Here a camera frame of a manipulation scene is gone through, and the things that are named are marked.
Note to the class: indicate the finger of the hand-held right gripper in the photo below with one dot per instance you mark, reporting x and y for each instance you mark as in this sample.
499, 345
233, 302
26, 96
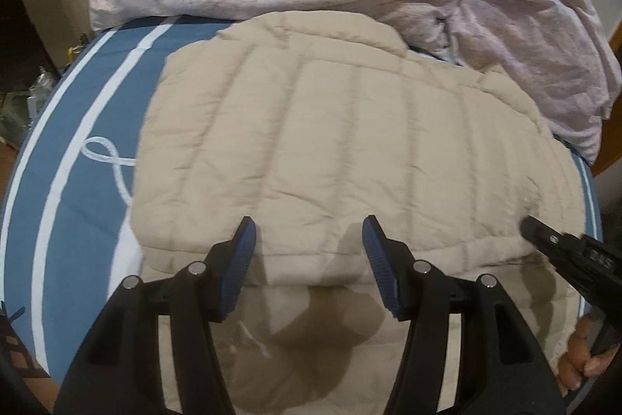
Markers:
549, 240

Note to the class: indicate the beige puffer jacket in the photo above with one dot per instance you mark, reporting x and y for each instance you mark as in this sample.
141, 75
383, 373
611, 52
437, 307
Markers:
340, 128

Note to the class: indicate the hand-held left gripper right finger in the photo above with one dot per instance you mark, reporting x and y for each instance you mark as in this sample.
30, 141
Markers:
381, 262

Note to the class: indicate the pile of clear bottles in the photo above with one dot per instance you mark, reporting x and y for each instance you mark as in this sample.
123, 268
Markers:
29, 99

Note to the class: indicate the person's right hand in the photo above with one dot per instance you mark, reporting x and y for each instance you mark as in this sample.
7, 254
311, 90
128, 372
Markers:
578, 347

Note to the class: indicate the blue white-striped bedsheet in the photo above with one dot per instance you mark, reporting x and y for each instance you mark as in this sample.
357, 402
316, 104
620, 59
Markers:
87, 104

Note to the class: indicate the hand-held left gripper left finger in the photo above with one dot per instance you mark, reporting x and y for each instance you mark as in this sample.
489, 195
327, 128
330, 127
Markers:
239, 262

